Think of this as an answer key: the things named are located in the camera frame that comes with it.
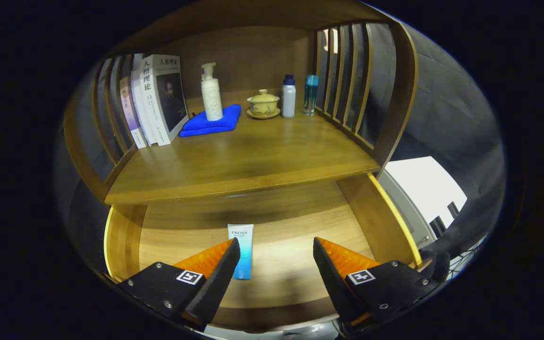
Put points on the wooden countertop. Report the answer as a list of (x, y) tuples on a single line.
[(253, 156)]

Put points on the wooden cabinet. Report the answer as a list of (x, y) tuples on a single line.
[(248, 52)]

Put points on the white pump bottle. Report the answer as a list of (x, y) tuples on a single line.
[(211, 99)]

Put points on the yellow lidded teacup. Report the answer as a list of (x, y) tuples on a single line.
[(263, 105)]

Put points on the plain white book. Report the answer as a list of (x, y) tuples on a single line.
[(140, 108)]

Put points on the white book with portrait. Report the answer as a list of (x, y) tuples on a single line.
[(168, 99)]

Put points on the wooden drawer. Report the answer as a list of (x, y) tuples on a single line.
[(291, 226)]

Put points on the white bottle with blue cap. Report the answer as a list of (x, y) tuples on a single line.
[(288, 99)]

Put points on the white and blue tube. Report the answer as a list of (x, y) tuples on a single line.
[(246, 250)]

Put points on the blue folded cloth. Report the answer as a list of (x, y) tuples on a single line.
[(206, 126)]

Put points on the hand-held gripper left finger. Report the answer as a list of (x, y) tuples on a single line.
[(215, 283)]

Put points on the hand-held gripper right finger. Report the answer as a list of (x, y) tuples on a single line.
[(335, 283)]

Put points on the purple book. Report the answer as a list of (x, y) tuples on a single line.
[(129, 108)]

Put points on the white filing cabinet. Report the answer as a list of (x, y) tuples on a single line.
[(418, 184)]

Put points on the clear blue bottle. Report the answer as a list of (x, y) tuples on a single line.
[(310, 97)]

